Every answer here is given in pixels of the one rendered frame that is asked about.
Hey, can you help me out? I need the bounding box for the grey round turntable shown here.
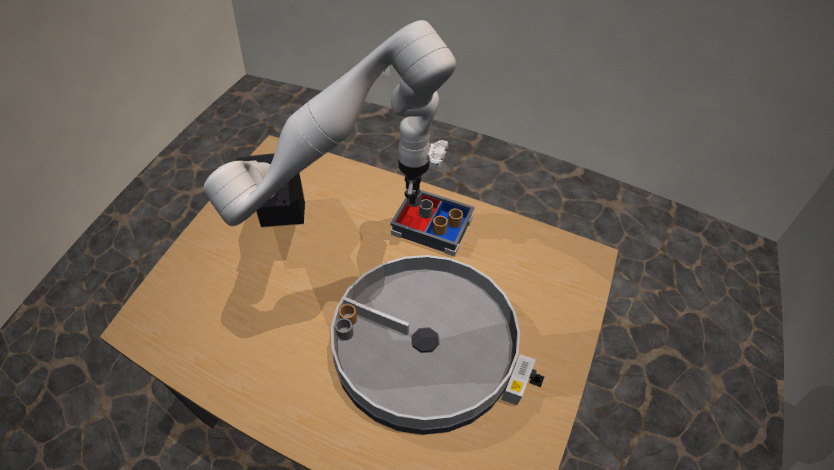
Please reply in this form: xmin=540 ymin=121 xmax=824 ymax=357
xmin=331 ymin=255 xmax=544 ymax=435

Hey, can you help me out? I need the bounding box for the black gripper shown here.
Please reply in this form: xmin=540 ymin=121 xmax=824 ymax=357
xmin=399 ymin=161 xmax=429 ymax=205

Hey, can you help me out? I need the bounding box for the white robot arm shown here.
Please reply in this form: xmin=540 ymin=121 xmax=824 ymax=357
xmin=203 ymin=20 xmax=456 ymax=226

